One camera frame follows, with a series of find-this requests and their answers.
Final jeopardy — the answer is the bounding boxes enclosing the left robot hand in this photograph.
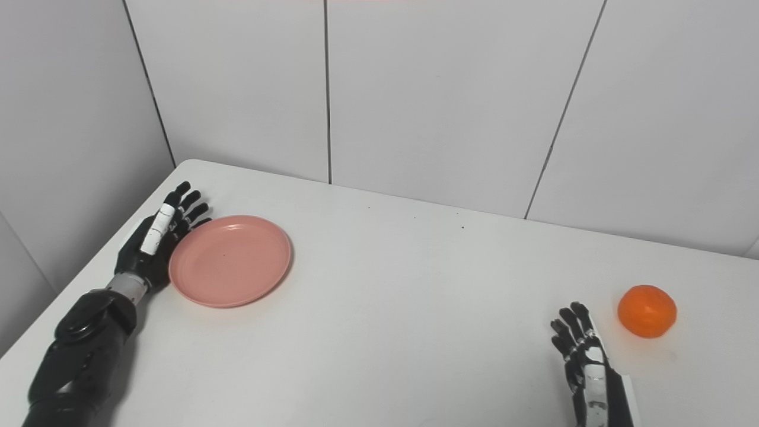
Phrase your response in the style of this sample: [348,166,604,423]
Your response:
[114,181,212,291]

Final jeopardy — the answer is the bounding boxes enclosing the pink round plate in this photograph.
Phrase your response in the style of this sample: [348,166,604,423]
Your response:
[168,215,293,309]

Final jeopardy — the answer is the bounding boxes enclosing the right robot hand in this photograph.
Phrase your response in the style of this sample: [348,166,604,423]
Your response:
[550,302,635,427]

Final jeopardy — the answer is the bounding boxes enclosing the orange fruit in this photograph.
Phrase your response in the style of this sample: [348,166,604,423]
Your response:
[617,285,678,339]

